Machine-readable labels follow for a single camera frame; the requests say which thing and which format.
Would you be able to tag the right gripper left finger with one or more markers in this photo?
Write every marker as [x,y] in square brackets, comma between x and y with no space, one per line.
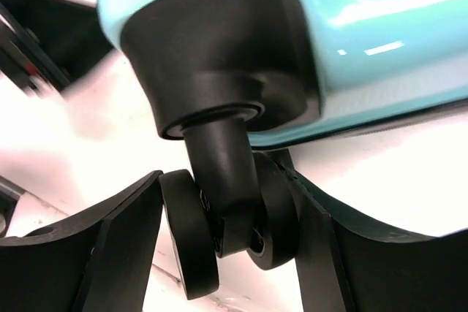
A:
[96,260]

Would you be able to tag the pink teal kids suitcase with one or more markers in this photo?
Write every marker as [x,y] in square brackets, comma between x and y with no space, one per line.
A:
[237,80]

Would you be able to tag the aluminium rail frame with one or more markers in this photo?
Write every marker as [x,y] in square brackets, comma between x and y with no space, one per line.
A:
[10,194]

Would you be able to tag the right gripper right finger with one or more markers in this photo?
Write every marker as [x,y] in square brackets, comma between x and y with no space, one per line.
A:
[348,261]

